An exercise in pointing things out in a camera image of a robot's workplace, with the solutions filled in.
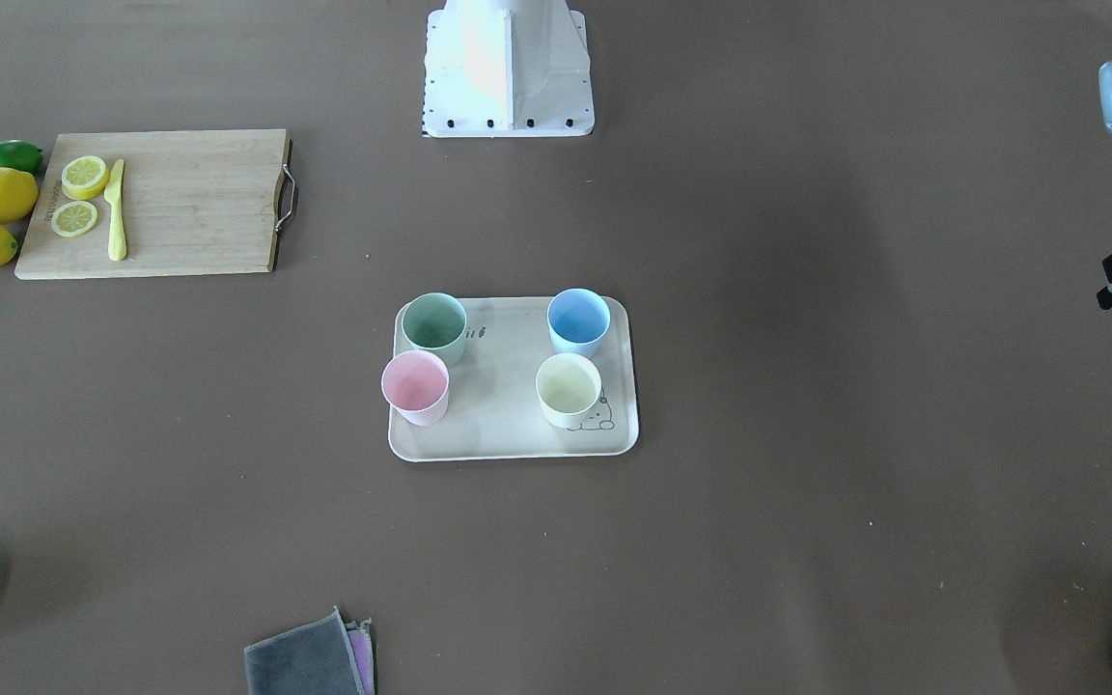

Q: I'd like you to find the blue cup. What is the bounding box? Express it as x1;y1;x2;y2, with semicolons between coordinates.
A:
546;289;612;359

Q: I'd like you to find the cream cup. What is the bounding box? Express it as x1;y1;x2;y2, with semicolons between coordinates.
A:
535;353;603;430

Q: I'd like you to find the green cup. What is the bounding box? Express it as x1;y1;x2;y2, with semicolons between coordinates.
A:
403;292;468;368

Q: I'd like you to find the pink cup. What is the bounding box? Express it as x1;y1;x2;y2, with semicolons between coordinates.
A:
380;350;451;427

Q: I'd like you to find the beige rabbit tray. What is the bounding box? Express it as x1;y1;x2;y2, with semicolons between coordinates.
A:
388;296;641;461

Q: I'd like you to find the purple cloth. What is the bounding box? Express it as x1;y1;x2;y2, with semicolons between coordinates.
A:
345;619;376;695

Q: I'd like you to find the grey folded cloth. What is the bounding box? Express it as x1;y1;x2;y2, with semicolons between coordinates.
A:
244;610;358;694

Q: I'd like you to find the wooden cutting board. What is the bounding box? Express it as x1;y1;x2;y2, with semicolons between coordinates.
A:
14;128;295;280

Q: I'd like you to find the yellow plastic knife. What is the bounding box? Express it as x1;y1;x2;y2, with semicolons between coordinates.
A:
102;159;127;264

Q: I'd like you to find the lemon slice upper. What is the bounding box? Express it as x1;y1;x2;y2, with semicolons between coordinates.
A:
59;155;111;201

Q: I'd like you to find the lemon slice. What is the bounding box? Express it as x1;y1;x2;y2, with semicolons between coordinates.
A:
49;201;98;238
59;155;111;201

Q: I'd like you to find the lemon slice lower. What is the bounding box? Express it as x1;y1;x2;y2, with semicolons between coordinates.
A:
49;201;98;238

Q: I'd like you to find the green lime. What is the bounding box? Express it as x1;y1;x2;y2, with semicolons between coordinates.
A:
0;140;44;175

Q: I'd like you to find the yellow lemon near lime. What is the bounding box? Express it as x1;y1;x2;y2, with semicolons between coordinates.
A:
0;167;40;224

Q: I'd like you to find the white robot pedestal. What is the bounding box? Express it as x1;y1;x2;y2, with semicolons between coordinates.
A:
421;1;596;138

